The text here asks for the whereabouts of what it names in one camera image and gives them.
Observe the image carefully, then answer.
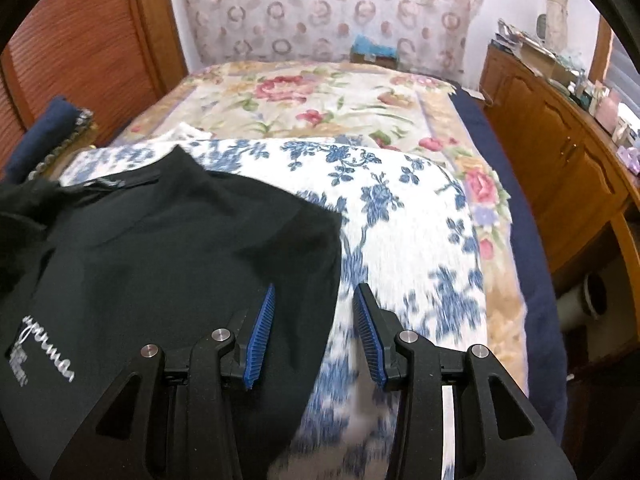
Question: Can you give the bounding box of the circle patterned headboard cover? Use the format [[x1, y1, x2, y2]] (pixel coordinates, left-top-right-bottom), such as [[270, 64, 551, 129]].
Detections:
[[183, 0, 484, 79]]

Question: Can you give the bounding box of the cardboard box on desk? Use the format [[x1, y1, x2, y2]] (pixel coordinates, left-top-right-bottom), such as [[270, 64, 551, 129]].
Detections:
[[518, 44, 577, 86]]

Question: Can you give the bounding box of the blue floral white quilt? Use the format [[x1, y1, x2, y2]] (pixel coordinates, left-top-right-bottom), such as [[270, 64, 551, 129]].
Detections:
[[61, 125, 487, 479]]

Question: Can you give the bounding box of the grey waste bin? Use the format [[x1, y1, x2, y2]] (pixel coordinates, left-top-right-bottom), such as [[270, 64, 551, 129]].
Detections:
[[556, 273, 608, 332]]

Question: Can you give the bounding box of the navy blue bed sheet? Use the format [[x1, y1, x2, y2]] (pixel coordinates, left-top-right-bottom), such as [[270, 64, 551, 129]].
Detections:
[[450, 84, 567, 441]]

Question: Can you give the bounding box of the grey window blind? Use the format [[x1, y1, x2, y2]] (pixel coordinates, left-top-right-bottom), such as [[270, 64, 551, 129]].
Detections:
[[605, 36, 640, 116]]

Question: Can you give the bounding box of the pink floral beige blanket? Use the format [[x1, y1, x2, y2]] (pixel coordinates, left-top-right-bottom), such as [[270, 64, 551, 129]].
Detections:
[[113, 62, 532, 390]]

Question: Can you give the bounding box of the folded navy blue garment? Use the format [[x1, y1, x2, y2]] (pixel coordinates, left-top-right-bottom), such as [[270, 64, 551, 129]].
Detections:
[[4, 96, 82, 184]]

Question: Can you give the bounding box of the wooden louvered wardrobe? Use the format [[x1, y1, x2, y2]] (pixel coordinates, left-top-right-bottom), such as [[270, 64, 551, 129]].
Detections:
[[1, 0, 188, 159]]

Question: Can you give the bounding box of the blue tissue box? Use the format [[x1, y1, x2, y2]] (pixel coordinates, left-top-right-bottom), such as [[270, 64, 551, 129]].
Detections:
[[349, 35, 398, 70]]

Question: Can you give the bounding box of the black t-shirt white print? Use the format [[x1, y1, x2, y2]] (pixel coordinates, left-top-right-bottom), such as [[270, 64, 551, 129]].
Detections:
[[1, 148, 341, 479]]

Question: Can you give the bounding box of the long wooden cabinet desk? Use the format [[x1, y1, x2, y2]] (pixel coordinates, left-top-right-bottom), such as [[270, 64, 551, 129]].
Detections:
[[478, 41, 640, 291]]

